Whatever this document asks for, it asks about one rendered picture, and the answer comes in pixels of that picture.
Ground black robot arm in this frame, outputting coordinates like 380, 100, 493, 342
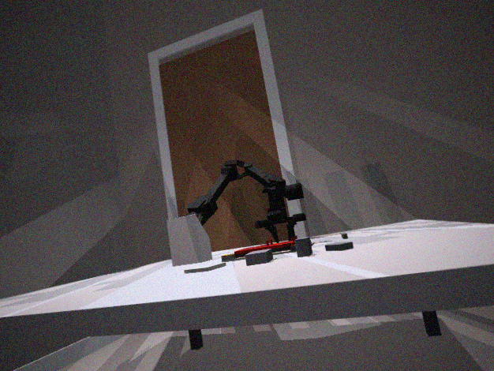
186, 159, 304, 226

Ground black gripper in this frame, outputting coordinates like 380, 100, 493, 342
255, 201, 306, 243

